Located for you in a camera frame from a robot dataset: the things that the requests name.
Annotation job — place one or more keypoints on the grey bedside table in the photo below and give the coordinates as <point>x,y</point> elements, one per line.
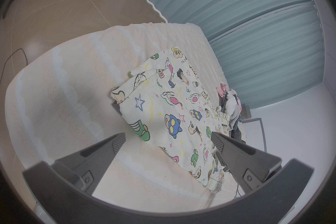
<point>246,112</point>

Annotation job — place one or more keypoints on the pile of clothes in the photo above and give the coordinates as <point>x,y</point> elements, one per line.
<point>232,104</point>

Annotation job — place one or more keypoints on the white printed pyjama top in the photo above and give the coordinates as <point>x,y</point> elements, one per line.
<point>170,102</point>

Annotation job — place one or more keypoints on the bed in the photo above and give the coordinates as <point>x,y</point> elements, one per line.
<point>65,112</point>

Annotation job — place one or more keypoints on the black garment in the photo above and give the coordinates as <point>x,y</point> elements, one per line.
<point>237,135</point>

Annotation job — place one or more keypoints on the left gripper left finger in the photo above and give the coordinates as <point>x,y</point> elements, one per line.
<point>89,165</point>

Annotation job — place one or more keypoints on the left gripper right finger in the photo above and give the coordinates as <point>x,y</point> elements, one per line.
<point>249,165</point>

